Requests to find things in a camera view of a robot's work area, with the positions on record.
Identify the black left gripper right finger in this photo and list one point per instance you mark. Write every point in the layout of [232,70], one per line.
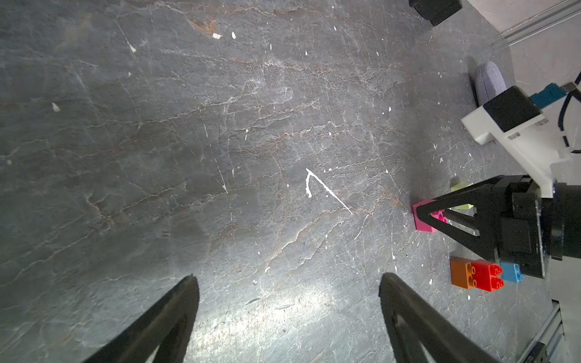
[416,329]

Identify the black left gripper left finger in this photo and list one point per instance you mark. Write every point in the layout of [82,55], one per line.
[162,332]

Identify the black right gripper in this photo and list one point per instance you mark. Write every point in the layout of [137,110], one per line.
[522,236]

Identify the orange lego brick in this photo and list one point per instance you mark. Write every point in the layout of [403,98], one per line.
[461,272]

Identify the red lego brick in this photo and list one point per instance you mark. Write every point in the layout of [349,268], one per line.
[487,276]

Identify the blue lego brick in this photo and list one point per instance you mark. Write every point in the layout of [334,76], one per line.
[511,272]

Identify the purple glasses case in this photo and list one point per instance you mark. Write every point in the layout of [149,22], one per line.
[488,82]

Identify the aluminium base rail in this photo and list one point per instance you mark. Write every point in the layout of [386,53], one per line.
[544,345]

